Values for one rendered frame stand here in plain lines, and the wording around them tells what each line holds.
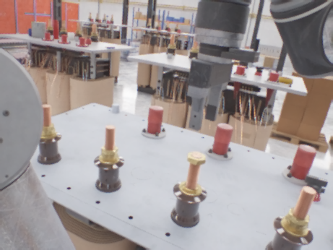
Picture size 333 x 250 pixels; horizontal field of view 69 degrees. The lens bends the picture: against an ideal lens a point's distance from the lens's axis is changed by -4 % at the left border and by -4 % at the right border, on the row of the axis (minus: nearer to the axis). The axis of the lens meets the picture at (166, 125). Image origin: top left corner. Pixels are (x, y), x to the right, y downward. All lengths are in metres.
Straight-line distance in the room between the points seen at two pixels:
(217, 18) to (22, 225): 0.45
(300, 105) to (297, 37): 4.93
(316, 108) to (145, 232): 4.90
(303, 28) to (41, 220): 0.44
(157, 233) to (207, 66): 0.44
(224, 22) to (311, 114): 4.94
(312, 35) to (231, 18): 0.17
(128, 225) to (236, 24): 0.55
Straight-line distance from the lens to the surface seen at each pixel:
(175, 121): 2.54
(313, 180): 1.02
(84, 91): 3.09
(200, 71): 0.52
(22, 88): 0.27
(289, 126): 5.46
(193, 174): 0.66
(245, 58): 0.53
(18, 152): 0.27
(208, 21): 0.53
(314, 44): 0.43
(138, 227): 0.72
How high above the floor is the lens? 1.87
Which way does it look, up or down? 22 degrees down
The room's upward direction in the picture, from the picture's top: 7 degrees clockwise
